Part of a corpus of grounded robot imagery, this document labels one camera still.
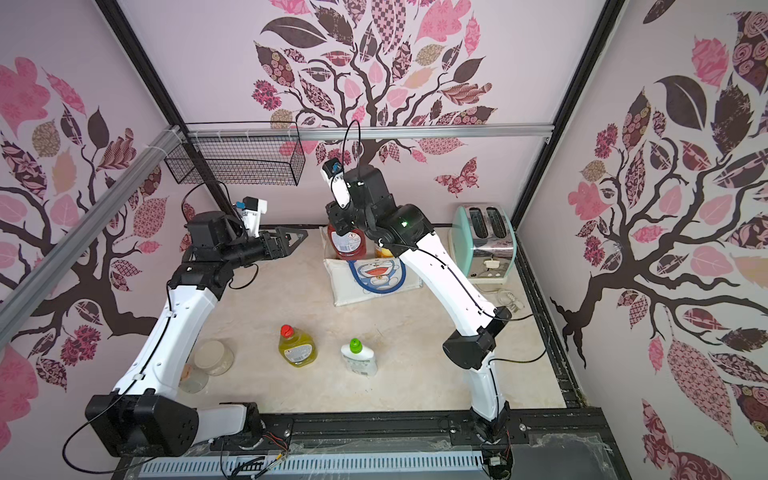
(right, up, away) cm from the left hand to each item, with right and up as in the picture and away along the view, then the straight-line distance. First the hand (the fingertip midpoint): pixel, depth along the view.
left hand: (298, 241), depth 72 cm
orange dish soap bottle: (+20, -3, +15) cm, 26 cm away
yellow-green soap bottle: (-2, -28, +5) cm, 28 cm away
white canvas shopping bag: (+16, -11, +22) cm, 29 cm away
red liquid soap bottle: (+13, -1, +3) cm, 13 cm away
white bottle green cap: (+15, -30, +1) cm, 33 cm away
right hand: (+10, +10, -5) cm, 15 cm away
